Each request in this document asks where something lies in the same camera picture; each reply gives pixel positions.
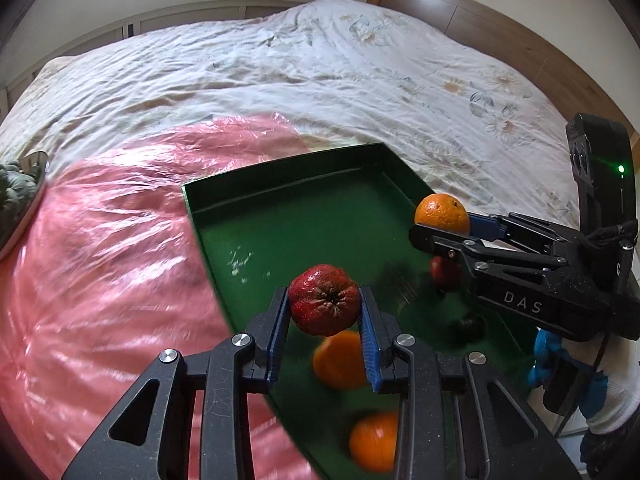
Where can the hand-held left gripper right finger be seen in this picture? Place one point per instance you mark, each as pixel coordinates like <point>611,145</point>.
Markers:
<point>370,347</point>

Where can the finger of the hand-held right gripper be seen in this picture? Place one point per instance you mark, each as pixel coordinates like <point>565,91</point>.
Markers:
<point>485,225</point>
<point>450,245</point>

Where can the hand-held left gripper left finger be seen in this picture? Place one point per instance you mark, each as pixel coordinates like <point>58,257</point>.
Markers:
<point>276,332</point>

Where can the large red apple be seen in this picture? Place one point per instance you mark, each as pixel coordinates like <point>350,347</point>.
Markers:
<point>446,274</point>

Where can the orange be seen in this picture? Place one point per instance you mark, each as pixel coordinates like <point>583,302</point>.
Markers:
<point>442,212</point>
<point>340,360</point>
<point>375,440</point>

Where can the small red apple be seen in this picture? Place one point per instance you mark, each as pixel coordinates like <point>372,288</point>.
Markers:
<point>324,300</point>

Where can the dark purple plum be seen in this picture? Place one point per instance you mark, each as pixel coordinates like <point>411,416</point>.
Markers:
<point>467,328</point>

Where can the green cardboard tray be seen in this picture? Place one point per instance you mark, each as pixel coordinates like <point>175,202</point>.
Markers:
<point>300,220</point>

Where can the person's right forearm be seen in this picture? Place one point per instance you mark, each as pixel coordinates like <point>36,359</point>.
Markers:
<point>597,452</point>

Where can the person's right hand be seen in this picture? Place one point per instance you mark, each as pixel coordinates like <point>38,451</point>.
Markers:
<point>542,360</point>

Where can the pink plastic sheet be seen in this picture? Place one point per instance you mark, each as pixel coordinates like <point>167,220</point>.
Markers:
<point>100,285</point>

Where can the wooden headboard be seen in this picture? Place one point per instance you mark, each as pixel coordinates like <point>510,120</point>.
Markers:
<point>500,15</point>

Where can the white floral quilt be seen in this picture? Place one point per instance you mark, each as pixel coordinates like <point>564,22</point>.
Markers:
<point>300,70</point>

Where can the bowl with green fruit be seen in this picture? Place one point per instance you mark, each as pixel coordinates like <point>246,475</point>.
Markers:
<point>37,160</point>

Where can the green leafy vegetable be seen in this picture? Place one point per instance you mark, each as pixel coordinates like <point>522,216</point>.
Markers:
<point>15,185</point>

